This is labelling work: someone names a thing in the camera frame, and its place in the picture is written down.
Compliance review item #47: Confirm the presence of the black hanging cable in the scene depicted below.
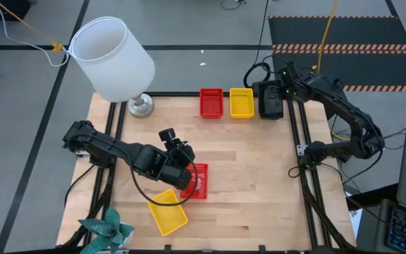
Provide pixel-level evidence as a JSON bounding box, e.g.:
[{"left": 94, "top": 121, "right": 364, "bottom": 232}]
[{"left": 242, "top": 0, "right": 272, "bottom": 89}]

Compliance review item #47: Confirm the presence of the black perforated computer case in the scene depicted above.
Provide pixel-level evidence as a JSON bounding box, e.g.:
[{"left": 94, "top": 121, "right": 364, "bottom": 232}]
[{"left": 251, "top": 75, "right": 349, "bottom": 120}]

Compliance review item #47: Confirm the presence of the table lamp with white shade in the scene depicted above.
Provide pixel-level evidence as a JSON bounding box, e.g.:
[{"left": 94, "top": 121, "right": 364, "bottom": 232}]
[{"left": 68, "top": 16, "right": 156, "bottom": 119}]

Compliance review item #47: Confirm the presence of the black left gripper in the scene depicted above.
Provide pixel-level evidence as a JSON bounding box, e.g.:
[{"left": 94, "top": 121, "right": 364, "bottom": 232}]
[{"left": 158, "top": 128, "right": 197, "bottom": 191}]

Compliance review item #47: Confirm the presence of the yellow plastic basket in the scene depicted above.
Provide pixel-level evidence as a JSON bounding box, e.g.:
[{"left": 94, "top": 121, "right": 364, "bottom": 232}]
[
  {"left": 147, "top": 188, "right": 189, "bottom": 237},
  {"left": 229, "top": 87, "right": 256, "bottom": 120}
]

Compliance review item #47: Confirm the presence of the yellow hanging cable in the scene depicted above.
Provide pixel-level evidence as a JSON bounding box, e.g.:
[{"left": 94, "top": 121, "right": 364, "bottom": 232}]
[{"left": 315, "top": 0, "right": 340, "bottom": 75}]

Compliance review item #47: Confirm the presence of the red plastic basket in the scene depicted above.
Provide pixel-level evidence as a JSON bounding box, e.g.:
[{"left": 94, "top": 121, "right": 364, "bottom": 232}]
[
  {"left": 199, "top": 87, "right": 224, "bottom": 119},
  {"left": 180, "top": 162, "right": 210, "bottom": 200}
]

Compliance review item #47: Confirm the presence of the black hazard-striped floor mat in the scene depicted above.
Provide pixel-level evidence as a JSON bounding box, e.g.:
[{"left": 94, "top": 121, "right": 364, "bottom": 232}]
[{"left": 268, "top": 15, "right": 406, "bottom": 93}]

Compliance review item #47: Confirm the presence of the yellow extension cable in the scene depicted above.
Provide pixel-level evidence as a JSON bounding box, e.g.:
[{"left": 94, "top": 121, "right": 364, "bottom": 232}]
[{"left": 0, "top": 0, "right": 65, "bottom": 54}]

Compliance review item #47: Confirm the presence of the white lamp cable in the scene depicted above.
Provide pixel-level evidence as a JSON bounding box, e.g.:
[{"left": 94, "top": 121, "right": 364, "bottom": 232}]
[{"left": 0, "top": 0, "right": 70, "bottom": 68}]

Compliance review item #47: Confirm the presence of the teal artificial potted plant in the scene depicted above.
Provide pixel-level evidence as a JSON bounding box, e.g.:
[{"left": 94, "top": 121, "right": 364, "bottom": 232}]
[{"left": 78, "top": 205, "right": 136, "bottom": 254}]

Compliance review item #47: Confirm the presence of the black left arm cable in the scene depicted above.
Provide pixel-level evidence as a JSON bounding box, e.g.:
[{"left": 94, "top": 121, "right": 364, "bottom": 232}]
[{"left": 130, "top": 146, "right": 199, "bottom": 207}]

